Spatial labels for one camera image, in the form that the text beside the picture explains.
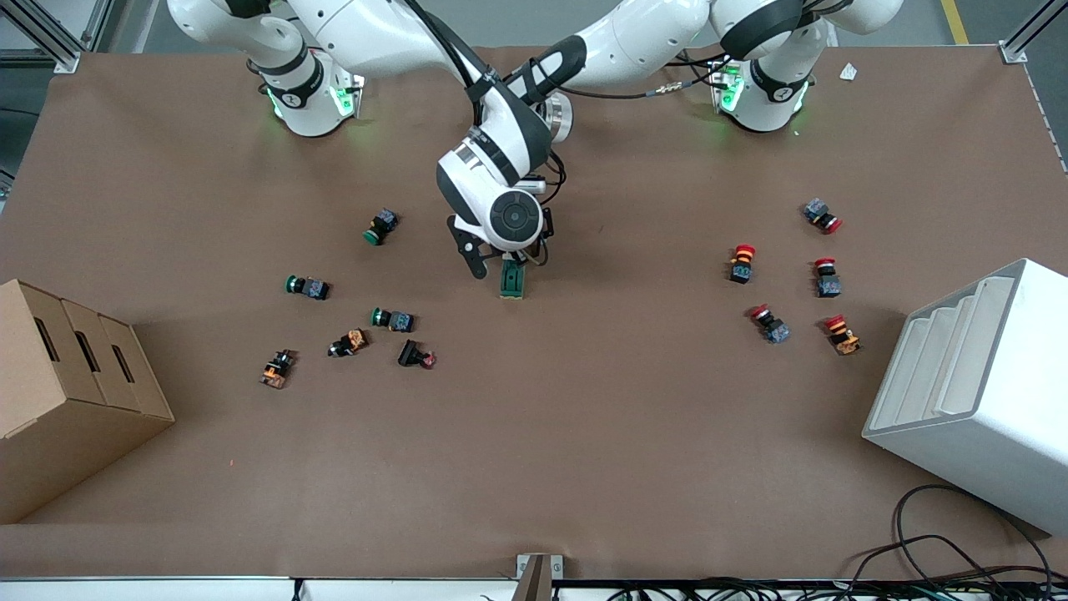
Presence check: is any black pushbutton orange block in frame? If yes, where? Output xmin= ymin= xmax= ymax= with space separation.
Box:
xmin=259 ymin=349 xmax=297 ymax=390
xmin=327 ymin=328 xmax=370 ymax=358

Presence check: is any brown table cover mat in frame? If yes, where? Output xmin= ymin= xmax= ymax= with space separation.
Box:
xmin=0 ymin=43 xmax=1068 ymax=578

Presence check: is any red mushroom button orange block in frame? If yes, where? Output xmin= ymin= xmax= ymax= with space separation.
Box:
xmin=823 ymin=314 xmax=862 ymax=356

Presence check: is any brown cardboard box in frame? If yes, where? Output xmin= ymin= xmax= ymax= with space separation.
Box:
xmin=0 ymin=278 xmax=176 ymax=525

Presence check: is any white divided storage bin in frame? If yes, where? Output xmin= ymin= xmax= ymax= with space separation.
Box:
xmin=862 ymin=258 xmax=1068 ymax=538

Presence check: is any black cable with metal connector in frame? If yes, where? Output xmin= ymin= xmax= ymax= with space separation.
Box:
xmin=557 ymin=50 xmax=728 ymax=100

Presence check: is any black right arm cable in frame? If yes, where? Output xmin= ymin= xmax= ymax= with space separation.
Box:
xmin=400 ymin=0 xmax=506 ymax=164

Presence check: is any metal mount bracket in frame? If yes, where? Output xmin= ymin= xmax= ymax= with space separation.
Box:
xmin=513 ymin=553 xmax=565 ymax=601

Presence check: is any tangled black cable bundle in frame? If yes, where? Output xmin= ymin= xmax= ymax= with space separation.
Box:
xmin=605 ymin=578 xmax=1068 ymax=601

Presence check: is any white table edge rail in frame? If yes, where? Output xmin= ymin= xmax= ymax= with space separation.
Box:
xmin=0 ymin=574 xmax=1068 ymax=601

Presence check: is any looped black cable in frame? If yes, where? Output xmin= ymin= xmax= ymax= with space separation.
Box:
xmin=892 ymin=483 xmax=1055 ymax=585

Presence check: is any aluminium frame profile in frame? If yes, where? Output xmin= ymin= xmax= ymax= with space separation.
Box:
xmin=997 ymin=0 xmax=1068 ymax=64
xmin=0 ymin=0 xmax=114 ymax=75

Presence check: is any thin black cable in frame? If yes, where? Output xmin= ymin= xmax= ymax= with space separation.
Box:
xmin=847 ymin=534 xmax=1068 ymax=585

